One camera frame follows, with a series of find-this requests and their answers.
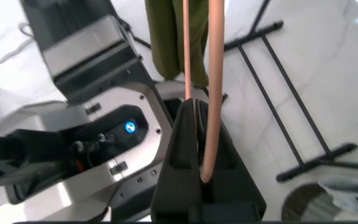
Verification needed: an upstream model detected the pink clothes hanger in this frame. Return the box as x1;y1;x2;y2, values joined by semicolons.
181;0;226;184

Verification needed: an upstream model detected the pale grey garment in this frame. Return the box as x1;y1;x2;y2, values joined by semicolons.
317;175;358;218

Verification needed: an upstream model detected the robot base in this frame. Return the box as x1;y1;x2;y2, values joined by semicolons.
0;0;180;224

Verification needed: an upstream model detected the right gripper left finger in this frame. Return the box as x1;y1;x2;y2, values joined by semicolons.
150;98;204;222

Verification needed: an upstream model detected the white laundry basket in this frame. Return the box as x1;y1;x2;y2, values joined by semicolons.
280;182;358;222

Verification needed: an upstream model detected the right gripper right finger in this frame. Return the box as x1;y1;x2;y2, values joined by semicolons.
197;99;267;222

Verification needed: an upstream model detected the black clothes rack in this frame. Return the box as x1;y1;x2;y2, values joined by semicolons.
224;0;358;183

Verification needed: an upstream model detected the green shirt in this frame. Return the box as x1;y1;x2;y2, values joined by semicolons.
144;0;211;88

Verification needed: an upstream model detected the black cable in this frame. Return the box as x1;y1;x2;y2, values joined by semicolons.
116;17;152;50

